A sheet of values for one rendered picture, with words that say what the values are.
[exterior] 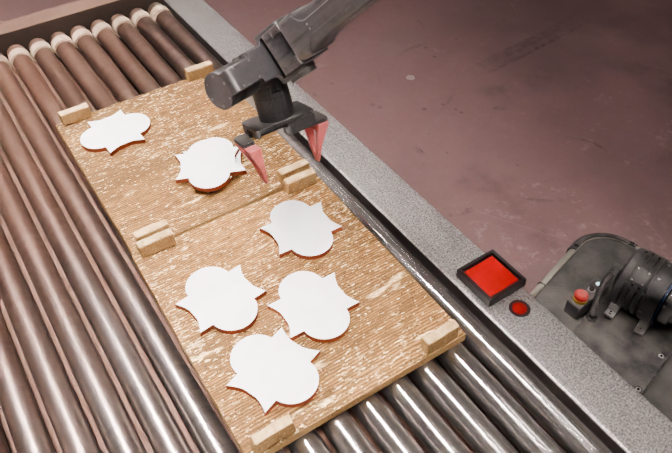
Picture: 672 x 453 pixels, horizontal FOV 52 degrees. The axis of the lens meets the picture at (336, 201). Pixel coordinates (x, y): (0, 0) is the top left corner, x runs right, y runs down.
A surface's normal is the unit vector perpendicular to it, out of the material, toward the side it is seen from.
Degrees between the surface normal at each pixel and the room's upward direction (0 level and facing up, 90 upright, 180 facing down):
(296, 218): 0
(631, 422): 0
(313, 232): 0
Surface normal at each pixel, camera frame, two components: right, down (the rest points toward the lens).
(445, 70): -0.02, -0.72
